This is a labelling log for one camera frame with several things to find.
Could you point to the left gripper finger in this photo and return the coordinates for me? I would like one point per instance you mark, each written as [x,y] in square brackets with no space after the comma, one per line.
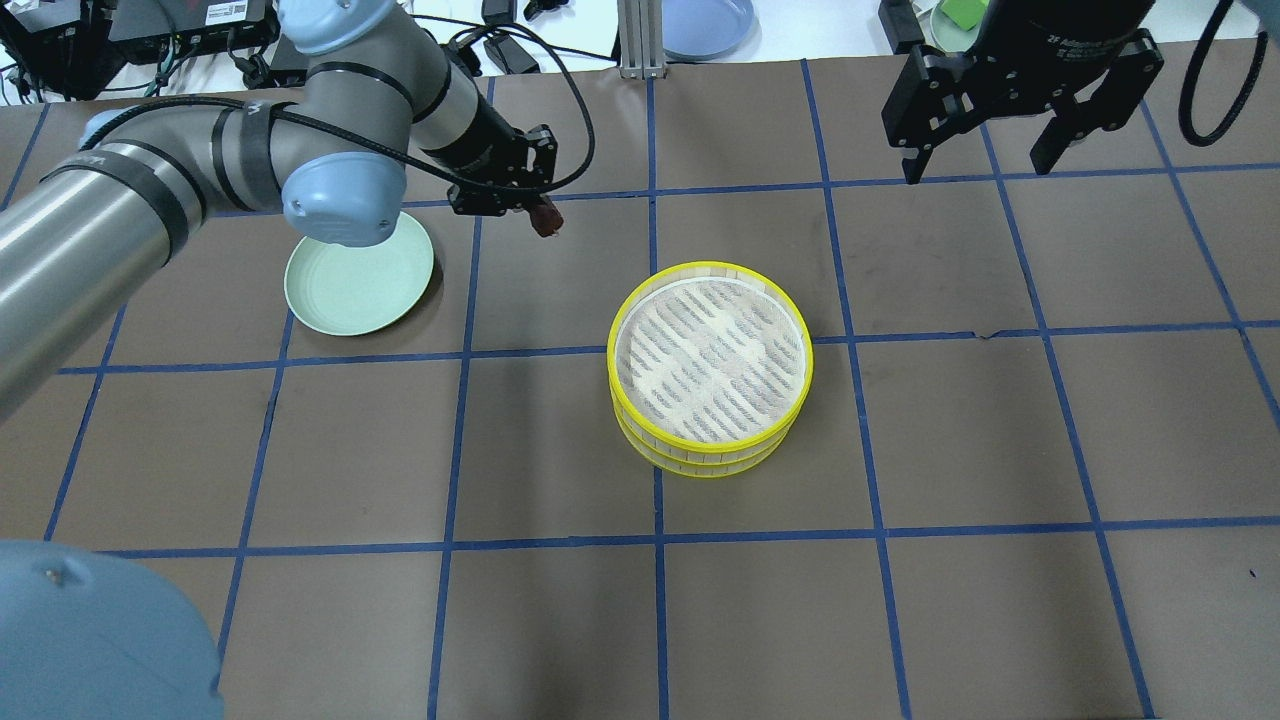
[477,203]
[543,148]

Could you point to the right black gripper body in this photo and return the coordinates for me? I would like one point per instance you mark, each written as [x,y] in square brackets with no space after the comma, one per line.
[1060,25]

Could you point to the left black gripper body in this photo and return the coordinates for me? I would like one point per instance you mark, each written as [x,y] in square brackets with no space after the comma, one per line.
[478,150]

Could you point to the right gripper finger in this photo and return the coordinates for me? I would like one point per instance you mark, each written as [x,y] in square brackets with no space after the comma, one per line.
[1112,103]
[924,108]

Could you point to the brown bun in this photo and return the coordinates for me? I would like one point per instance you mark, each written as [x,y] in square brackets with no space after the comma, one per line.
[544,217]

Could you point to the yellow steamer layer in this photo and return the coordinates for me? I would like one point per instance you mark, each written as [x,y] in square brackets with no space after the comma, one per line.
[709,356]
[696,464]

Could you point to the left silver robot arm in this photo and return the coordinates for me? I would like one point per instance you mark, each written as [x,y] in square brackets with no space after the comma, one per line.
[380,97]

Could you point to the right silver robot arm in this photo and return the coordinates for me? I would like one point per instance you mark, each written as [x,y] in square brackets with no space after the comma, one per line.
[1087,64]

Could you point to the green plate with block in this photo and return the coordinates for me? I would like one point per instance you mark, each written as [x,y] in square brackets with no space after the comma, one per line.
[955,25]

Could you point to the black power adapter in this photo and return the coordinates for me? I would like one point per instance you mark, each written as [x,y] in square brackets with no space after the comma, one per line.
[506,54]

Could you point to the light green plate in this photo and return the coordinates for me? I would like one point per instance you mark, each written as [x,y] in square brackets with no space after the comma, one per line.
[346,292]

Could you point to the blue plate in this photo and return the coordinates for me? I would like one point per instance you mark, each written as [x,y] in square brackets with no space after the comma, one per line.
[705,30]

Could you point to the aluminium frame post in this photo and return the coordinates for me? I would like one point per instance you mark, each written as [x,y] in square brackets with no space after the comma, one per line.
[639,28]

